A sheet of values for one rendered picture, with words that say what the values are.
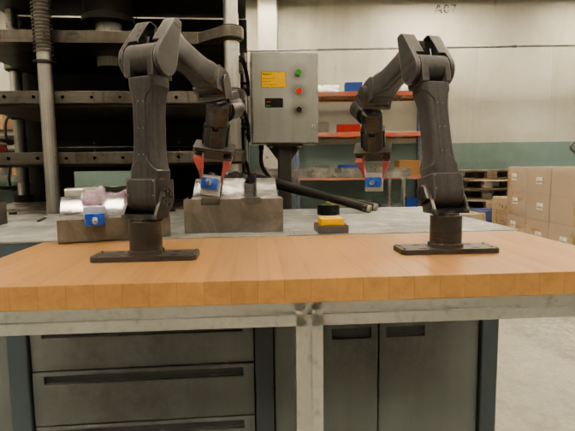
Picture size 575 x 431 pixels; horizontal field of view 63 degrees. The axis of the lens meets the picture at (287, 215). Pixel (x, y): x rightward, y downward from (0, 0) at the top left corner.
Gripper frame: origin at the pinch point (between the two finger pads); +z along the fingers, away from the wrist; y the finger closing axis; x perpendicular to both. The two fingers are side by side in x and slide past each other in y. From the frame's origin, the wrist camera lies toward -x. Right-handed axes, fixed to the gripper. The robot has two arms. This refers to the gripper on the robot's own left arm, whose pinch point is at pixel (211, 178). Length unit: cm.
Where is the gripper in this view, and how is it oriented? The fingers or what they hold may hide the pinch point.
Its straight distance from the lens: 126.7
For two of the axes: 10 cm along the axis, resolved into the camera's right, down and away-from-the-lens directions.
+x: 0.2, 4.4, -9.0
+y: -9.9, -1.2, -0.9
